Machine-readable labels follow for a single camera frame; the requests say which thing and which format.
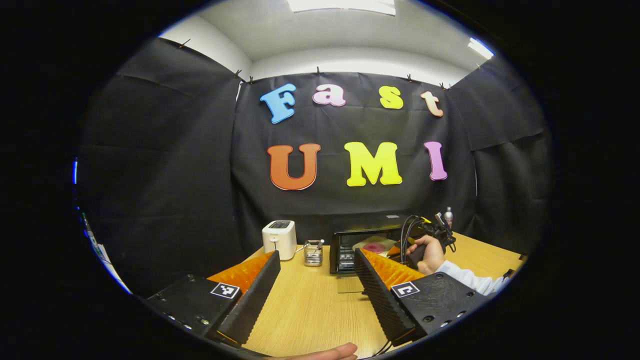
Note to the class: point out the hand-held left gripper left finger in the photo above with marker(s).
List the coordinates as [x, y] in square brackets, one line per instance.
[252, 302]

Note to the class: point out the black electric oven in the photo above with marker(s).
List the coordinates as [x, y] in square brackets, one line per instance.
[334, 255]

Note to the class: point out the small ceiling light panel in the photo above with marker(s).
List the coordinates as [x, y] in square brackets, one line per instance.
[481, 48]

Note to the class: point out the pink round food slice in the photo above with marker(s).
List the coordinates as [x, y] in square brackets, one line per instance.
[374, 247]

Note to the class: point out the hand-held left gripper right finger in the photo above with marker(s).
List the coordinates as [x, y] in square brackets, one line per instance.
[382, 302]

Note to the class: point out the white toaster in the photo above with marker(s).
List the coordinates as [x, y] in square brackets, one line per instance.
[279, 240]

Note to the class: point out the black backdrop cloth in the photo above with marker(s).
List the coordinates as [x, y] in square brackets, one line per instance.
[350, 125]

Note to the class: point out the large ceiling light panel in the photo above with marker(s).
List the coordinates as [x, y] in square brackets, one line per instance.
[345, 5]

